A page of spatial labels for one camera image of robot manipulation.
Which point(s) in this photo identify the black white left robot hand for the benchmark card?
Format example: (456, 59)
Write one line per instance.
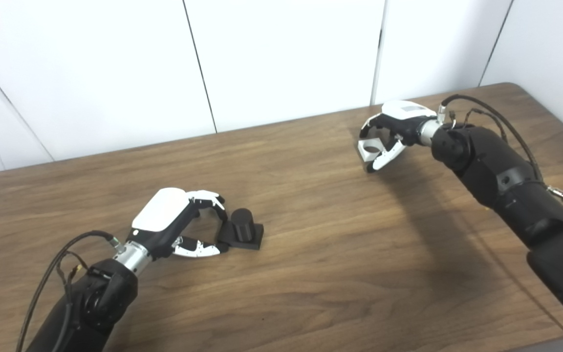
(162, 210)

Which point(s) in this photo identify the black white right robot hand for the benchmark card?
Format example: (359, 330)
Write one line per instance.
(406, 120)

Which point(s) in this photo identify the white square piece with hole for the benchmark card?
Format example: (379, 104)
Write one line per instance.
(365, 154)

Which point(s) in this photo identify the black peg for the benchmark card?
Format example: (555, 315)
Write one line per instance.
(242, 222)

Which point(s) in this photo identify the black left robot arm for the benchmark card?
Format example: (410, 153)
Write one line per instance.
(96, 298)

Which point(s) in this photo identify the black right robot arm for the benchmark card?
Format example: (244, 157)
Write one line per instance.
(506, 181)

